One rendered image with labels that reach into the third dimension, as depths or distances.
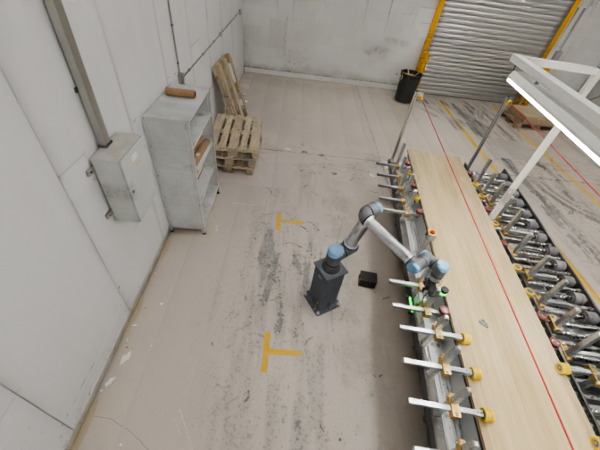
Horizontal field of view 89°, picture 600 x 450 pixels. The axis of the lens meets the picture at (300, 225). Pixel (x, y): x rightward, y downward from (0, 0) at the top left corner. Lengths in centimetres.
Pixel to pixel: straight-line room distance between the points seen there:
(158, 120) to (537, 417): 376
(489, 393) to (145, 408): 262
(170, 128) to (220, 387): 246
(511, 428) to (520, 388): 30
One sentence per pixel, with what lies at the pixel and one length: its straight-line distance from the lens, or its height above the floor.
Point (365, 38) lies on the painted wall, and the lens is 948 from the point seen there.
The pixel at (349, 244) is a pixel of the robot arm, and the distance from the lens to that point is 292.
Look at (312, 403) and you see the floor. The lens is 311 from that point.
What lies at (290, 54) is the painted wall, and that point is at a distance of 945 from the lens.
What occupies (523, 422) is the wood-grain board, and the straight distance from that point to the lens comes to 269.
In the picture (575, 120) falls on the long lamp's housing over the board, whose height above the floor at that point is 238.
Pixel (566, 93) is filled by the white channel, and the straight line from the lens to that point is 252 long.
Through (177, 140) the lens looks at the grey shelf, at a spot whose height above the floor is 133.
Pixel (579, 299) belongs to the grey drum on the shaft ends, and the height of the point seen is 84.
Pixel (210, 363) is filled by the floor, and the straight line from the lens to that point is 322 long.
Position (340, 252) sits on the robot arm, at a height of 87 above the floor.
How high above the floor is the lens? 296
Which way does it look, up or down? 43 degrees down
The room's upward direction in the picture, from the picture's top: 9 degrees clockwise
